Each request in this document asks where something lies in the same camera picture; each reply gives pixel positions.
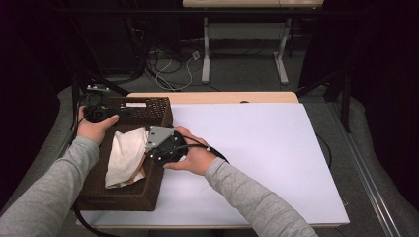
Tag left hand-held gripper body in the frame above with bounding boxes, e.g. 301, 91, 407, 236
83, 85, 120, 123

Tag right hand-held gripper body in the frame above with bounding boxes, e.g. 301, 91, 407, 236
144, 126, 189, 167

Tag cream baby bodysuit brown trim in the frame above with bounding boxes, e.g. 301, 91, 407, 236
104, 126, 151, 190

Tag brown wicker basket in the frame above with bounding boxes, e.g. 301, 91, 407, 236
72, 96, 175, 212

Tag person's left hand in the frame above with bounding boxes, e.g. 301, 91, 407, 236
76, 106, 121, 146

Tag person's right hand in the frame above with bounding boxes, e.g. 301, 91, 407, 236
163, 127, 218, 177

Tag dark curtain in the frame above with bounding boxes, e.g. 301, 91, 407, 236
297, 0, 419, 211
0, 0, 78, 211

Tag light wooden table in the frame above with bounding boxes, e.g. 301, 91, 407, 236
82, 91, 351, 230

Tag black horizontal bar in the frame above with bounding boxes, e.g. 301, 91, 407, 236
53, 8, 367, 17

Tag white-legged desk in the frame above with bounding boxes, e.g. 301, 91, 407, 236
182, 0, 325, 86

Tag pale lavender table mat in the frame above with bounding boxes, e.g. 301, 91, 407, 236
80, 102, 351, 227

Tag aluminium floor rail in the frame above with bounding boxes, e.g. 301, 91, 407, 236
53, 129, 76, 162
329, 102, 402, 237

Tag black floor cable bundle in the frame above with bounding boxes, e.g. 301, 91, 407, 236
125, 18, 186, 85

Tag right hand-held gripper black cable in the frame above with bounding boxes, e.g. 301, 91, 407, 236
154, 134, 230, 164

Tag hand-held gripper black cable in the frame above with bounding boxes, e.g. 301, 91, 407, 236
154, 134, 230, 164
70, 105, 113, 237

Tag white floor cable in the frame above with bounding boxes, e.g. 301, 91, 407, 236
154, 53, 199, 92

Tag left hand-held gripper black cable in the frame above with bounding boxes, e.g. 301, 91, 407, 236
70, 105, 113, 237

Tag thin black cable loop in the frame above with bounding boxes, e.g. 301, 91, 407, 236
315, 133, 333, 170

